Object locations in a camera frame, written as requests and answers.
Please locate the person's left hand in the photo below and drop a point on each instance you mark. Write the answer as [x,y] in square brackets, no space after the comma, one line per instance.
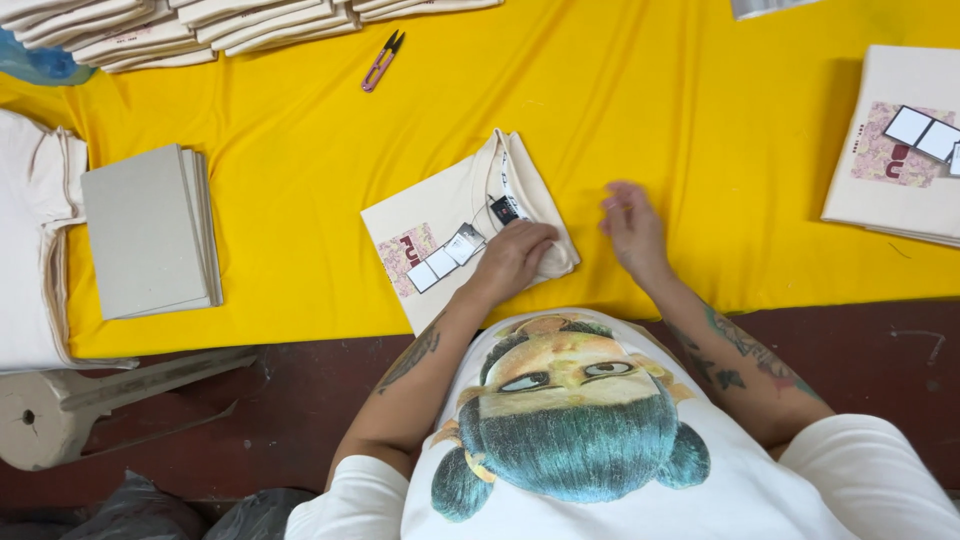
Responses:
[510,259]

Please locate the person's right hand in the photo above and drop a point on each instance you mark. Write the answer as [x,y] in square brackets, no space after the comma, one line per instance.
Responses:
[641,232]

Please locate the person's left fingers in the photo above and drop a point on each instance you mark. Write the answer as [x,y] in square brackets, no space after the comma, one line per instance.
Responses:
[541,238]

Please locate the person's right fingers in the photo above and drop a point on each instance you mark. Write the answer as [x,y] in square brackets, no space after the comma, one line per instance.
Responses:
[619,204]

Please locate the cream printed T-shirt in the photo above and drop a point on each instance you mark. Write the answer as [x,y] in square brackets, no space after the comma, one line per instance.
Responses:
[442,206]

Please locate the small black neck tag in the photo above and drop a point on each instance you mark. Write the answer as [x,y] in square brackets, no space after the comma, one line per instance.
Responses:
[505,210]

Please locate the yellow table cloth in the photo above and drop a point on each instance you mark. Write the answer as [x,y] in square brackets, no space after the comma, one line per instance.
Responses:
[645,112]

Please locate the white and black hang tag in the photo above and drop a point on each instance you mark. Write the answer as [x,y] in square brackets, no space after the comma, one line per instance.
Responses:
[924,133]
[444,259]

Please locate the person's white printed T-shirt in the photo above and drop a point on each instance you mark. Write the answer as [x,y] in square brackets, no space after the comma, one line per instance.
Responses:
[600,450]

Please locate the pink thread snips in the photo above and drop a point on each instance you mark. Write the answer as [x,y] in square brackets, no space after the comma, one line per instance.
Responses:
[381,64]

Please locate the clear plastic packet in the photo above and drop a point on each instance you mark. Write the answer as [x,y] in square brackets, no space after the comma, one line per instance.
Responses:
[765,7]

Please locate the pile of printed cream shirts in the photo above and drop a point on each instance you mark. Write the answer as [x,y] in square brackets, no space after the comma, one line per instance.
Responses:
[885,195]

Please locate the black plastic bag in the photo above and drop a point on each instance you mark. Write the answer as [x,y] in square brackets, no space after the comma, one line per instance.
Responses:
[259,514]
[131,510]

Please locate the stack of grey cardboard sheets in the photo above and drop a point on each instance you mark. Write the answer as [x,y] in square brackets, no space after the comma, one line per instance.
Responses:
[142,232]

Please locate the stack of folded cream shirts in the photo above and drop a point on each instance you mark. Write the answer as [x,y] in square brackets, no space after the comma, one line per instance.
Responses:
[150,30]

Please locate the heap of unfolded cream garments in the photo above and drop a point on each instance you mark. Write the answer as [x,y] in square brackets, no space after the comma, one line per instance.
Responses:
[26,247]

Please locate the white plastic stool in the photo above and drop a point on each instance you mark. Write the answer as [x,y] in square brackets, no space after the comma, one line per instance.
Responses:
[45,416]

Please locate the blue plastic bag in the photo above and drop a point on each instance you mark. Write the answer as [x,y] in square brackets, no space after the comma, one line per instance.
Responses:
[37,66]

